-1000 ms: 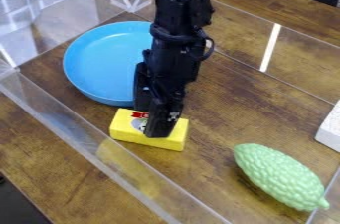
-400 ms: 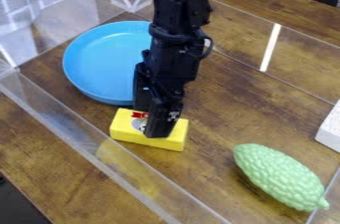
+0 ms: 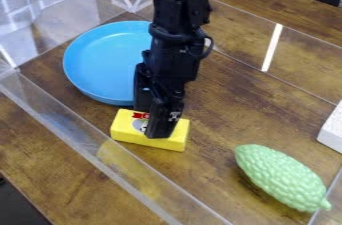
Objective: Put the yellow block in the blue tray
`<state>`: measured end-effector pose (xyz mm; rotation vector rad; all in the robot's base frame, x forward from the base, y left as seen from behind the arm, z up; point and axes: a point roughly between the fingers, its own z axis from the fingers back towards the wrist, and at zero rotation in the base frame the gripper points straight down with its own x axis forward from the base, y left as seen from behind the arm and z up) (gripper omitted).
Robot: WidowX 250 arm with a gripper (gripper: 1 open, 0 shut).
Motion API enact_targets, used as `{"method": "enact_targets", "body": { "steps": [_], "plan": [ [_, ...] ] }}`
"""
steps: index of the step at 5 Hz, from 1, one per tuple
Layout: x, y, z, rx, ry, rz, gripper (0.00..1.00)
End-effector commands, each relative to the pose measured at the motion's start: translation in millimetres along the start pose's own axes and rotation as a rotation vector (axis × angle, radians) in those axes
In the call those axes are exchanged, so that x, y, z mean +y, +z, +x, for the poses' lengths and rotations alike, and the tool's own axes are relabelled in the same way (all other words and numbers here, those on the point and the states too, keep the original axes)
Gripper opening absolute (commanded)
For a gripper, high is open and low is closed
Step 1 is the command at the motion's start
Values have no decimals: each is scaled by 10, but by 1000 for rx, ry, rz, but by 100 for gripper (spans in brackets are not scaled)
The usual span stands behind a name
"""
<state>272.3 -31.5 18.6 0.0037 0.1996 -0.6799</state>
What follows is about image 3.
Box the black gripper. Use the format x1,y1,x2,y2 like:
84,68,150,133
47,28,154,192
134,28,206,139

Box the yellow butter block toy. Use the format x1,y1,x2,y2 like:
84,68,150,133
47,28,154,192
110,109,190,152

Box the blue round tray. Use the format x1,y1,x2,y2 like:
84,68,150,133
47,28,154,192
63,21,151,106

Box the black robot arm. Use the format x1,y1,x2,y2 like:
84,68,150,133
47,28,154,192
134,0,214,138

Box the white foam block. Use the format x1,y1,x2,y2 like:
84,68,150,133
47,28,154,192
317,100,342,154

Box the green bitter gourd toy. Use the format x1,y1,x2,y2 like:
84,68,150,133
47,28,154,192
235,144,333,212

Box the black cable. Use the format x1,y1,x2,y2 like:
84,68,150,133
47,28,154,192
146,22,215,61

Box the clear acrylic enclosure wall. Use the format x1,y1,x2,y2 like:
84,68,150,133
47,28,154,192
0,0,342,225

